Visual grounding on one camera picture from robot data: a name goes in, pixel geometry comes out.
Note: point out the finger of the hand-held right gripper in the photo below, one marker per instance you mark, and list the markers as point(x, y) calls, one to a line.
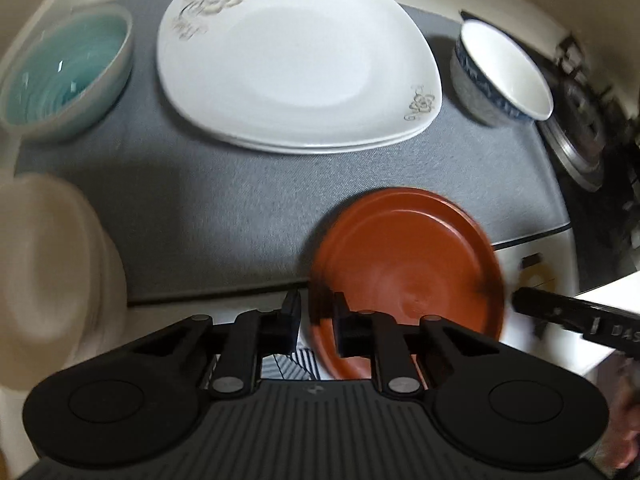
point(550, 307)

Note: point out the grey mat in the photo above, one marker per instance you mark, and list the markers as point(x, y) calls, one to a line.
point(200, 210)

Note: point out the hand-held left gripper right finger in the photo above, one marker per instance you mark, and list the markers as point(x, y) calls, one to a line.
point(342, 327)

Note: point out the steel stove burner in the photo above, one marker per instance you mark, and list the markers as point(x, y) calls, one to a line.
point(575, 155)

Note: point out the teal glazed bowl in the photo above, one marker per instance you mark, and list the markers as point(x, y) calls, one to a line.
point(60, 80)

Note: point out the black gas stove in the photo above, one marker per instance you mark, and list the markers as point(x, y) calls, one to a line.
point(595, 220)

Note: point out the red-brown plate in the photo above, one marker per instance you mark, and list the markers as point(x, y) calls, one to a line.
point(415, 260)

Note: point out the white floral plate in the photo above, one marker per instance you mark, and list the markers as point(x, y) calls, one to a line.
point(350, 149)
point(300, 65)

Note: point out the round yellow sticker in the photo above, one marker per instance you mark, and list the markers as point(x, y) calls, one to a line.
point(537, 279)

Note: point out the blue patterned white bowl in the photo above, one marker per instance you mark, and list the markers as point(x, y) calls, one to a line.
point(500, 70)

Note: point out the geometric line-art sticker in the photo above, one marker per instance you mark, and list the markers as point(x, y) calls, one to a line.
point(295, 365)

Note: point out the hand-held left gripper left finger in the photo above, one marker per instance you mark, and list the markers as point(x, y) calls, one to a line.
point(290, 322)

